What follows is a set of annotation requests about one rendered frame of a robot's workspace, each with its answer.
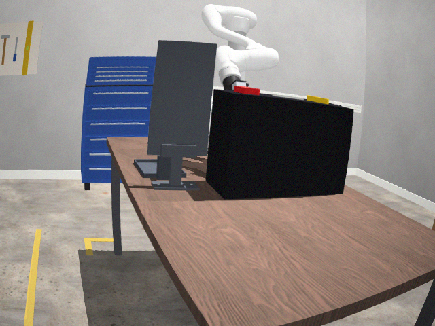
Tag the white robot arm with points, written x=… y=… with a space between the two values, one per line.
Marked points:
x=230 y=60

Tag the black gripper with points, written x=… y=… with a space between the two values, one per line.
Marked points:
x=227 y=82

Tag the yellow rectangular block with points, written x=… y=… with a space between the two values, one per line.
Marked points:
x=317 y=99

